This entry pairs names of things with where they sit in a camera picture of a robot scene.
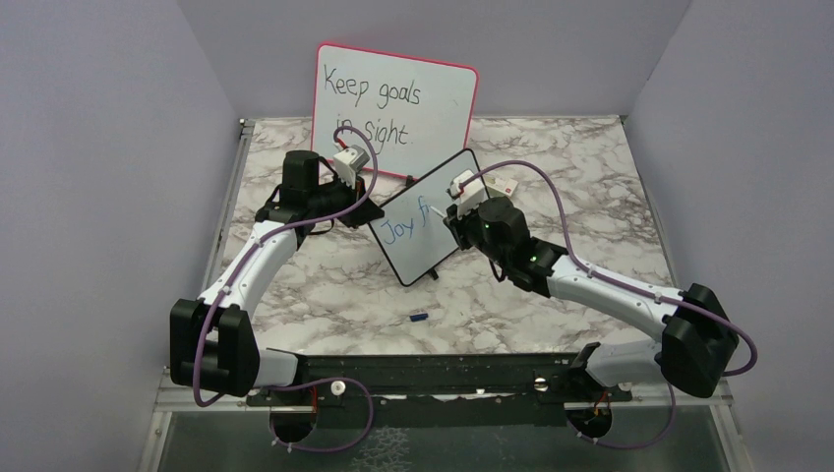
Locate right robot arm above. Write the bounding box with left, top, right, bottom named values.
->
left=444, top=197, right=739, bottom=400

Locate blue marker cap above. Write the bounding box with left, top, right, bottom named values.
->
left=409, top=313, right=429, bottom=323

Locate black framed small whiteboard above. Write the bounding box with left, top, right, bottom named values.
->
left=370, top=148, right=480, bottom=286

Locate white eraser box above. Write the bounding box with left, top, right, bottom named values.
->
left=483, top=173, right=518, bottom=198

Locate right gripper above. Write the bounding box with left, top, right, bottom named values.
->
left=445, top=197, right=509, bottom=269

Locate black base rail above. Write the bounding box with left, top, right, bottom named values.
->
left=246, top=353, right=632, bottom=429

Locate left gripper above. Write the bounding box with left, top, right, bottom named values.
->
left=310, top=171, right=385, bottom=229

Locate pink framed whiteboard with writing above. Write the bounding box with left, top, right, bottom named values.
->
left=311, top=43, right=479, bottom=178

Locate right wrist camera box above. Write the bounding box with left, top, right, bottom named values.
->
left=447, top=169, right=488, bottom=218

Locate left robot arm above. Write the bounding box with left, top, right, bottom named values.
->
left=169, top=146, right=384, bottom=404

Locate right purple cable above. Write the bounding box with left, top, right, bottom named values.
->
left=458, top=159, right=759, bottom=450

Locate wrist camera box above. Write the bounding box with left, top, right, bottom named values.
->
left=332, top=146, right=370, bottom=190
left=447, top=169, right=488, bottom=218

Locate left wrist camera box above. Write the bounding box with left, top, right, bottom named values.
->
left=332, top=146, right=370, bottom=190

